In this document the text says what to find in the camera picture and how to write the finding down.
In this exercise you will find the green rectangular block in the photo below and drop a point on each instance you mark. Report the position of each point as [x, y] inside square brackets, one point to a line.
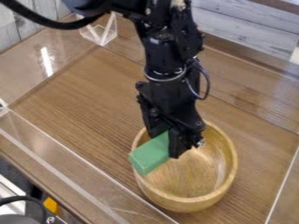
[149, 152]

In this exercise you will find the black device bottom left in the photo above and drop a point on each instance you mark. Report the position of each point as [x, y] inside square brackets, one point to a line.
[12, 207]

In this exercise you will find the brown wooden bowl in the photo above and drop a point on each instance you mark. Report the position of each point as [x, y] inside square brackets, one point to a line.
[191, 183]

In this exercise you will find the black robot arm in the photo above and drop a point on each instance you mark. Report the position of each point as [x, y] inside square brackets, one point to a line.
[172, 41]

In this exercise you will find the yellow button on device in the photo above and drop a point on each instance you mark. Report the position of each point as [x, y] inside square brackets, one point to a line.
[51, 205]

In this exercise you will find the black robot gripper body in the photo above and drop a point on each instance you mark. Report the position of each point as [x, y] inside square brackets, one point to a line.
[173, 96]

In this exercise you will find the clear acrylic corner bracket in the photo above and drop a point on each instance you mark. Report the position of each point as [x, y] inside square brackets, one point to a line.
[100, 34]

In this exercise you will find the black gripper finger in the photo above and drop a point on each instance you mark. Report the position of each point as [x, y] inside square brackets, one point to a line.
[180, 142]
[153, 122]

